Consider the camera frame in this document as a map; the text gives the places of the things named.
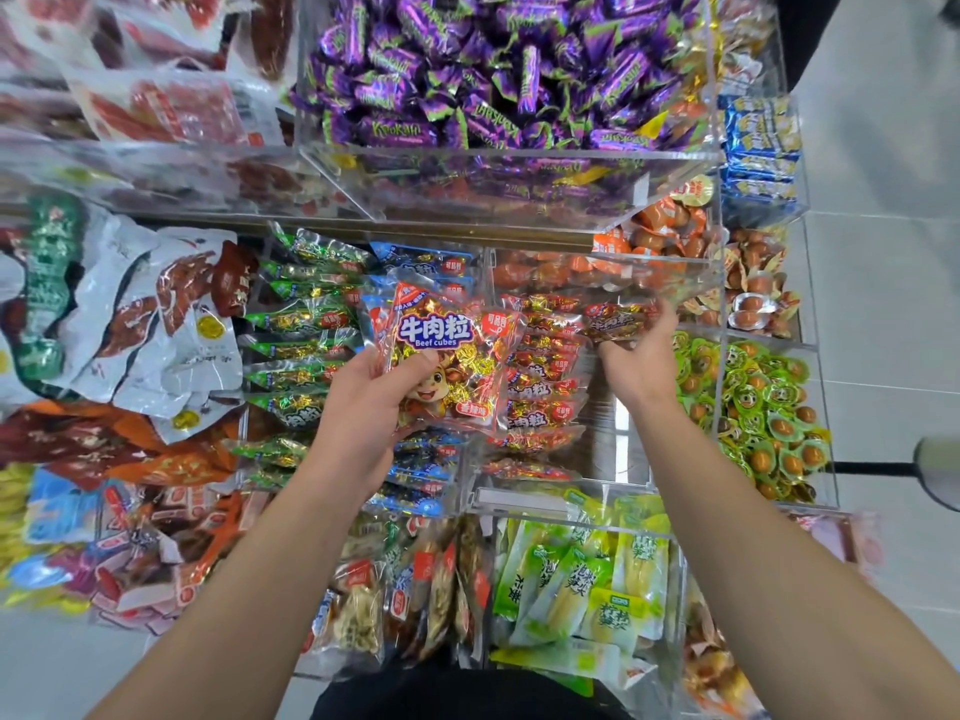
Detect person's right hand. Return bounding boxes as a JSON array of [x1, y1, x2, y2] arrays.
[[597, 299, 684, 417]]

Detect person's left hand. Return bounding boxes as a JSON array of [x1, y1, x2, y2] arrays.
[[300, 347, 444, 504]]

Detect clear acrylic snack shelves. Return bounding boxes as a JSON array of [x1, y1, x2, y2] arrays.
[[0, 0, 887, 720]]

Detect beef cube packets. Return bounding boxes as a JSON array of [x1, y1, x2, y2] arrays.
[[480, 289, 662, 481]]

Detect handful of red snack packets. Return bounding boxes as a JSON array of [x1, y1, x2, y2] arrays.
[[375, 277, 519, 429]]

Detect row of green beef packets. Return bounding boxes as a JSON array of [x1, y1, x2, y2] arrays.
[[225, 224, 377, 489]]

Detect row of blue beef packets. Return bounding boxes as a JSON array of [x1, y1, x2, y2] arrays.
[[360, 239, 482, 519]]

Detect person's left forearm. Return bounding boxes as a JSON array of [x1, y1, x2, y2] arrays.
[[90, 472, 399, 720]]

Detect person's right forearm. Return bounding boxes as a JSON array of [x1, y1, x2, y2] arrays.
[[637, 397, 960, 720]]

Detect person's black clothing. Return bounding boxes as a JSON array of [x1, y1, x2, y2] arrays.
[[307, 659, 632, 720]]

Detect pile of green egg packets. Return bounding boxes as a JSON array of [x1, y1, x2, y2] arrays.
[[672, 329, 834, 504]]

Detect pile of orange brown packets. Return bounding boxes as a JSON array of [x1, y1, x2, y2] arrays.
[[495, 172, 797, 339]]

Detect pile of beige packets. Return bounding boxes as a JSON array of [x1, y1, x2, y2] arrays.
[[300, 509, 489, 669]]

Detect pile of lime green packets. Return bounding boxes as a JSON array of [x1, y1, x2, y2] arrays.
[[487, 494, 677, 691]]

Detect pile of white meat packets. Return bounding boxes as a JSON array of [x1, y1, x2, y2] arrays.
[[0, 209, 257, 436]]

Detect pile of red brown packets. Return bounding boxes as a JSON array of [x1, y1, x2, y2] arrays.
[[82, 479, 249, 616]]

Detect pile of blue orange packets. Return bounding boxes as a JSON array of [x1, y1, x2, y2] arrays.
[[717, 89, 804, 219]]

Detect pile of dark orange packets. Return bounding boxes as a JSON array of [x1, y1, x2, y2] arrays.
[[0, 397, 242, 489]]

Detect blue toy candy packet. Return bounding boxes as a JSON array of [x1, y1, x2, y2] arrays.
[[22, 469, 107, 549]]

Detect pile of purple candies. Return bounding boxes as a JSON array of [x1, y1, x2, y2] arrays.
[[300, 0, 714, 151]]

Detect green vacuum packet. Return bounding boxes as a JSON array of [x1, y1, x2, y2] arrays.
[[18, 194, 84, 384]]

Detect pile of yellow candies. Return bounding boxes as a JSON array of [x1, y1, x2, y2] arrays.
[[0, 464, 39, 594]]

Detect pile of red sausage packets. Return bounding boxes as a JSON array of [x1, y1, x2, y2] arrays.
[[0, 0, 302, 204]]

